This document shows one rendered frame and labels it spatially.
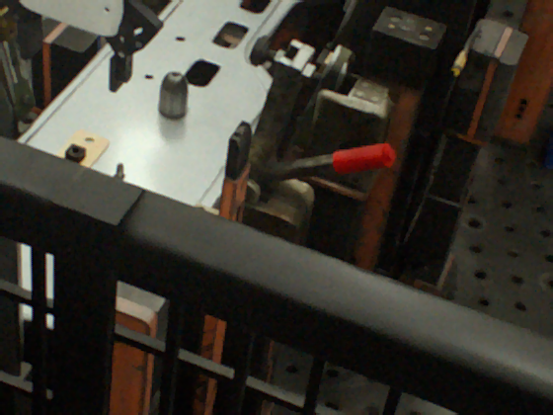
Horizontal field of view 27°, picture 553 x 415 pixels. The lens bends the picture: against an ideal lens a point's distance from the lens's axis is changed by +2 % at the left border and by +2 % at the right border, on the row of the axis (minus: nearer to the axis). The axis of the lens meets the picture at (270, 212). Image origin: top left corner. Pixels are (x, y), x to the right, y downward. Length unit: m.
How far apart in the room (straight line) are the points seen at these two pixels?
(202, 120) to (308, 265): 0.92
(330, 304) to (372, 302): 0.01
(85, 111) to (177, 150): 0.11
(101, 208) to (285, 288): 0.06
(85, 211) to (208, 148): 0.88
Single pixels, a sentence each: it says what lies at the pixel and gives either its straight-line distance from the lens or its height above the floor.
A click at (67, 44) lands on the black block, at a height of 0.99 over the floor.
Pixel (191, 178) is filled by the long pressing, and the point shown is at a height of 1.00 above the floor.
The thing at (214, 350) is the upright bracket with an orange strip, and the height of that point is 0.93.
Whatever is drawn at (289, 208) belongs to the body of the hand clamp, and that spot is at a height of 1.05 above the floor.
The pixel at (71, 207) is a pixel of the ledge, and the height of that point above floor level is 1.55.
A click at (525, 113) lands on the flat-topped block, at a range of 1.78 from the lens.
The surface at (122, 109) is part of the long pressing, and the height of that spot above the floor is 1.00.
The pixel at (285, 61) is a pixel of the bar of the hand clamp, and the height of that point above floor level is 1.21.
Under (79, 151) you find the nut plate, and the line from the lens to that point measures 1.20.
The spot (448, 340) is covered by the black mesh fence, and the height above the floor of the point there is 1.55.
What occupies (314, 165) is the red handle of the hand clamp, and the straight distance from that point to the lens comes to 1.06.
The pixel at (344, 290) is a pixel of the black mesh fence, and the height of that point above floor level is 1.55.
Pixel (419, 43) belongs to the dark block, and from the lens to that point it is 1.23.
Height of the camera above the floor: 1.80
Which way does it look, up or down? 43 degrees down
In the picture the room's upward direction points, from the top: 10 degrees clockwise
